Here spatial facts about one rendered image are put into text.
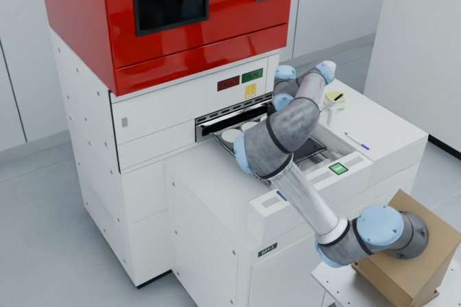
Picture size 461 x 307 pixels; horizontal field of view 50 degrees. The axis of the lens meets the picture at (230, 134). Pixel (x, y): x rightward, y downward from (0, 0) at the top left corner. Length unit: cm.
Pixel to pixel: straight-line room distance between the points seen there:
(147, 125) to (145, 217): 50
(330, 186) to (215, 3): 81
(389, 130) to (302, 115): 97
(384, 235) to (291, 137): 40
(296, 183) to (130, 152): 89
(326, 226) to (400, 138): 83
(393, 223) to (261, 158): 42
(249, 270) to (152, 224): 68
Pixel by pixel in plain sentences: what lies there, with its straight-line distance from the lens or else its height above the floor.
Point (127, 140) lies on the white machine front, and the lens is 205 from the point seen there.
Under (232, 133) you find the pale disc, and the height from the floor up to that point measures 90.
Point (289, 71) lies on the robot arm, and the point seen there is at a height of 134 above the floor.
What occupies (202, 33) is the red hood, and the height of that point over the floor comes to 139.
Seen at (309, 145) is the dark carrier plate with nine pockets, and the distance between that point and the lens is 218.
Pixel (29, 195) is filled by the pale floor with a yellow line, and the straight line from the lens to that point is 341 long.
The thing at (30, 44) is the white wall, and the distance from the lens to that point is 339.
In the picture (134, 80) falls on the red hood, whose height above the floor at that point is 127.
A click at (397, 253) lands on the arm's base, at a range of 166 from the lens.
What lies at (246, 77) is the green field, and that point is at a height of 110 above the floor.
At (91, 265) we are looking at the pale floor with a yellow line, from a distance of 290.
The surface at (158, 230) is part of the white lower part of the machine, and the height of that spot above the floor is 40.
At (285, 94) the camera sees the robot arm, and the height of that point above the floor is 132.
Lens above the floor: 219
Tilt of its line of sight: 36 degrees down
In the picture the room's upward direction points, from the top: 2 degrees clockwise
